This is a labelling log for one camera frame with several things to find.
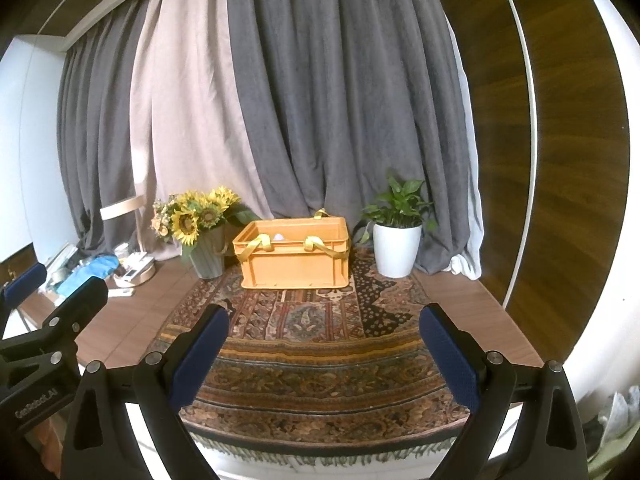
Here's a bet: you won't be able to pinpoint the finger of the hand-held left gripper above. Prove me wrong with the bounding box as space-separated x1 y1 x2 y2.
0 262 48 341
0 276 109 361

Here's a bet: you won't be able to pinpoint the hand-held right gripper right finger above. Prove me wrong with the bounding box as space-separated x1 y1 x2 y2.
419 302 591 480

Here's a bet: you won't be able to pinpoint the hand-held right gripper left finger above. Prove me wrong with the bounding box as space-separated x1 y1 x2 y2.
60 304 231 480

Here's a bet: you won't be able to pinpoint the orange plastic crate yellow straps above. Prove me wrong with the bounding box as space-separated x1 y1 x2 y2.
232 208 352 290

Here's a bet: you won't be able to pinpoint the blue cloth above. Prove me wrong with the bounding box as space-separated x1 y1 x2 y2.
57 255 121 298

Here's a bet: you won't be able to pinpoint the round wooden tray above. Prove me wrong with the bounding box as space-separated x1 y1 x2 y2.
112 260 160 288

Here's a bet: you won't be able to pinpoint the sunflower bouquet in grey pot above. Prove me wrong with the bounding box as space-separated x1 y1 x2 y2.
150 186 261 280

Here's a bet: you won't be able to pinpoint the white curtain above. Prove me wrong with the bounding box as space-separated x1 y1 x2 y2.
445 20 485 281

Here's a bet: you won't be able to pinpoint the patterned oriental rug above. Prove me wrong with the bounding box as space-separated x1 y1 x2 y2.
145 245 476 466

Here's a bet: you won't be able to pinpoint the green plant in white pot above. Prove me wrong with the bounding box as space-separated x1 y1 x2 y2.
352 170 440 278

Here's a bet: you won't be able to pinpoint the narrow grey curtain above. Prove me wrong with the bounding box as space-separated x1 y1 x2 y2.
59 0 168 256

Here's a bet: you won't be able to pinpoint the pale crumpled cloth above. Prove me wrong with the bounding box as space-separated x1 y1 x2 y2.
595 390 636 461

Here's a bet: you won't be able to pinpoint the beige curtain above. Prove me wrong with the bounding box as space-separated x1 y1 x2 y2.
131 0 261 263

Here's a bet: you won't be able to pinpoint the wide grey curtain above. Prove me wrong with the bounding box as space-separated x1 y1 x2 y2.
225 0 476 276

